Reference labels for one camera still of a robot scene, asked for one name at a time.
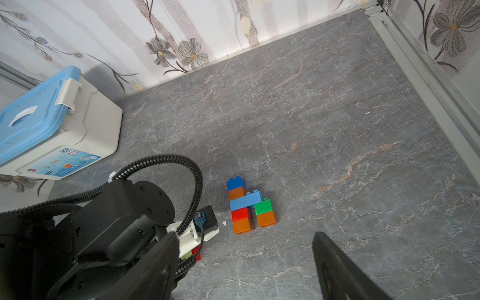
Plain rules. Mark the orange lego brick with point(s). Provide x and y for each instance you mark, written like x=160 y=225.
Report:
x=236 y=193
x=243 y=226
x=267 y=219

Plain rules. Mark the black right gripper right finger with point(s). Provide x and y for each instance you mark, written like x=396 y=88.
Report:
x=339 y=277

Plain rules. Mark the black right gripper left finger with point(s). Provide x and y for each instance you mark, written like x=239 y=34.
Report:
x=142 y=272

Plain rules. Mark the light blue long lego brick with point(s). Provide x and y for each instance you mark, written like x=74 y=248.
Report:
x=250 y=199

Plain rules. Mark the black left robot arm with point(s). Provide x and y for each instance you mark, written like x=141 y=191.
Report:
x=49 y=250

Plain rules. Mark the blue lid storage box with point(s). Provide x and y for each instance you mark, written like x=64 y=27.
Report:
x=58 y=128

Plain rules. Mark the aluminium frame corner post right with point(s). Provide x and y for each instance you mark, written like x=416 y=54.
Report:
x=437 y=44

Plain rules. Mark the lime lego brick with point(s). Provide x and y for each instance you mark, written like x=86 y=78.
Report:
x=186 y=256

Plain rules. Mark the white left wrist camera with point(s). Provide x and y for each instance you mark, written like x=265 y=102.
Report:
x=191 y=238

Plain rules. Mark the green lego brick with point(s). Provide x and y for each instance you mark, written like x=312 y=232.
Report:
x=263 y=207

